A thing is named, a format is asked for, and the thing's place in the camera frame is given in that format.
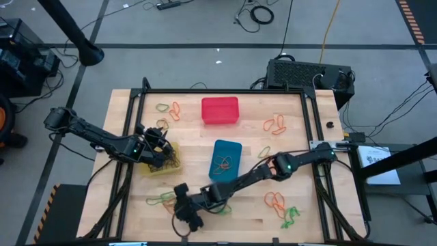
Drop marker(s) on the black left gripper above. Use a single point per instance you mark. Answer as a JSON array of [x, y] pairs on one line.
[[152, 147]]

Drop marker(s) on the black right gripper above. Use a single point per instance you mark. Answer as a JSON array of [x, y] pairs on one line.
[[194, 208]]

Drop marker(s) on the tan rubber band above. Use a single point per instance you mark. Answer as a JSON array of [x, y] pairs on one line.
[[216, 170]]

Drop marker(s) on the blue plastic basket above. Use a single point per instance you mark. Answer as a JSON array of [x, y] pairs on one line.
[[235, 147]]

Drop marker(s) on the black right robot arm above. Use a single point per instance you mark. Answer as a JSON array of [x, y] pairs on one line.
[[246, 179]]

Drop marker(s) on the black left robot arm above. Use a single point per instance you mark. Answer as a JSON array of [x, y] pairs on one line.
[[92, 133]]

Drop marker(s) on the yellow plastic basket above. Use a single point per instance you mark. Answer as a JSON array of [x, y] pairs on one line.
[[177, 169]]

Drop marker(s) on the red plastic basket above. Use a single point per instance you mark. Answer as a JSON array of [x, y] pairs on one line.
[[220, 111]]

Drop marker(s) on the black hazard striped mat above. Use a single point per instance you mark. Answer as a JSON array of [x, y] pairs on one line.
[[426, 17], [68, 215]]

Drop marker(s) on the black power strip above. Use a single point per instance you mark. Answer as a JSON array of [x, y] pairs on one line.
[[168, 5]]

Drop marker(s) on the black computer case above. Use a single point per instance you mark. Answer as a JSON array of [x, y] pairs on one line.
[[293, 73]]

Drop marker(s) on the black pole stand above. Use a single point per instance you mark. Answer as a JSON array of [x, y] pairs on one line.
[[66, 25]]

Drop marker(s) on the black equipment cart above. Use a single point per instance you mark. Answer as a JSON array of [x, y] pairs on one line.
[[20, 68]]

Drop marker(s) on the small black round knob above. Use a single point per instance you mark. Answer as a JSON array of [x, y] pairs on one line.
[[330, 124]]

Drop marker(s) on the black power adapter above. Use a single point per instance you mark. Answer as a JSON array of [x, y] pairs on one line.
[[355, 137]]

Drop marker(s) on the white printed paper sheet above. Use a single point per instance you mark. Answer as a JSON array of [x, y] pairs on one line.
[[379, 171]]

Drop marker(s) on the black metal stand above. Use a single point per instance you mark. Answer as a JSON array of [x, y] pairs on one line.
[[403, 157]]

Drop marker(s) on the black metal table frame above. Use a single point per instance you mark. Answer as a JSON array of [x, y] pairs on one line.
[[222, 91]]

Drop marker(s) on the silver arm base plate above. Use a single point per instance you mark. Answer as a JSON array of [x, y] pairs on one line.
[[312, 145]]

